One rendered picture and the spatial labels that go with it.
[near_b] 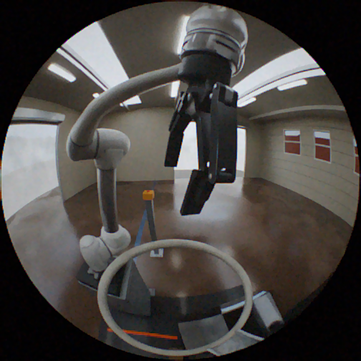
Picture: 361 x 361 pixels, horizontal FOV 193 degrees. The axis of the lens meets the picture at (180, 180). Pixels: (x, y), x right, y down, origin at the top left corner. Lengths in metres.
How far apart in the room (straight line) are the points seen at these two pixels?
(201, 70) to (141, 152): 6.28
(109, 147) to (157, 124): 5.94
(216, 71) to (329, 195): 6.46
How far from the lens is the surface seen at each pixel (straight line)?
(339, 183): 6.41
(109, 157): 0.53
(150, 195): 1.41
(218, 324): 0.79
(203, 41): 0.18
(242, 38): 0.23
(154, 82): 0.32
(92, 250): 0.73
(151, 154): 6.30
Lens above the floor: 1.56
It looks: 14 degrees down
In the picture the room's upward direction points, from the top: straight up
